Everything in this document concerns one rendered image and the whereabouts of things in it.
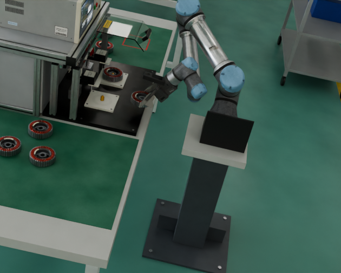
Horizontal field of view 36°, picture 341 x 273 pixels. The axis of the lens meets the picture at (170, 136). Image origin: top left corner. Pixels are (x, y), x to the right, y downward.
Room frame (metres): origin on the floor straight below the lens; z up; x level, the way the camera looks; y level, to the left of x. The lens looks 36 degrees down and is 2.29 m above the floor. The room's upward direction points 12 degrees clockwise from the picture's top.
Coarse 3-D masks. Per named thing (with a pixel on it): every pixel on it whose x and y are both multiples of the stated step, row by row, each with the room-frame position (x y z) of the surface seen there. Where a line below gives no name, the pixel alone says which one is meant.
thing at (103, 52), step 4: (84, 52) 2.50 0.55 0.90; (96, 52) 2.48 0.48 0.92; (100, 52) 2.49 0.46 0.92; (104, 52) 2.50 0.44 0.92; (88, 56) 2.46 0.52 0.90; (92, 56) 2.47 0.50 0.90; (96, 56) 2.46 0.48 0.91; (100, 56) 2.46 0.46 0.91; (104, 56) 2.46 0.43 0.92; (88, 60) 2.49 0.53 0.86; (96, 60) 2.46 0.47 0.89; (100, 60) 2.46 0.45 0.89; (104, 60) 2.46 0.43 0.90; (108, 60) 2.50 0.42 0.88; (88, 64) 2.50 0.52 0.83; (108, 64) 2.47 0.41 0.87
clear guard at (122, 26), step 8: (112, 16) 2.65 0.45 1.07; (120, 16) 2.67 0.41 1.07; (112, 24) 2.55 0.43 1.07; (120, 24) 2.57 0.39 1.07; (128, 24) 2.60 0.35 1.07; (136, 24) 2.62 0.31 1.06; (144, 24) 2.66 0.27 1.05; (104, 32) 2.44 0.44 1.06; (112, 32) 2.46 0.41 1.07; (120, 32) 2.48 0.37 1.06; (128, 32) 2.50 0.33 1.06; (136, 32) 2.52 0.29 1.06; (144, 32) 2.59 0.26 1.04; (136, 40) 2.45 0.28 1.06; (144, 48) 2.47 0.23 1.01
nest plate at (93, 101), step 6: (90, 96) 2.26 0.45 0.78; (96, 96) 2.27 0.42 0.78; (108, 96) 2.30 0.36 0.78; (114, 96) 2.31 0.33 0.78; (90, 102) 2.21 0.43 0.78; (96, 102) 2.22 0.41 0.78; (102, 102) 2.23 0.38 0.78; (108, 102) 2.24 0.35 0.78; (114, 102) 2.26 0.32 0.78; (96, 108) 2.18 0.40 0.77; (102, 108) 2.18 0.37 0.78; (108, 108) 2.19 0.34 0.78; (114, 108) 2.21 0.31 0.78
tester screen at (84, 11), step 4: (88, 0) 2.31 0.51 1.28; (92, 0) 2.39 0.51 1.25; (84, 4) 2.24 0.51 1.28; (88, 4) 2.32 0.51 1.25; (84, 8) 2.25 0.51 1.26; (92, 8) 2.41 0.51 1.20; (84, 12) 2.26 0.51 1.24; (88, 12) 2.34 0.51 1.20; (84, 16) 2.26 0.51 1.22; (92, 16) 2.43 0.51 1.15; (80, 24) 2.19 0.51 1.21; (84, 24) 2.28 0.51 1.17; (80, 28) 2.20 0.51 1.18; (84, 28) 2.28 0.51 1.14
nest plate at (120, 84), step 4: (100, 72) 2.52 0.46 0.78; (100, 76) 2.48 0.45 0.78; (124, 76) 2.53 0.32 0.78; (104, 80) 2.45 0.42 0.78; (124, 80) 2.49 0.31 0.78; (104, 84) 2.42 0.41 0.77; (108, 84) 2.42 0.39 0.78; (112, 84) 2.42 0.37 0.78; (116, 84) 2.43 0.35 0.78; (120, 84) 2.44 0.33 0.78
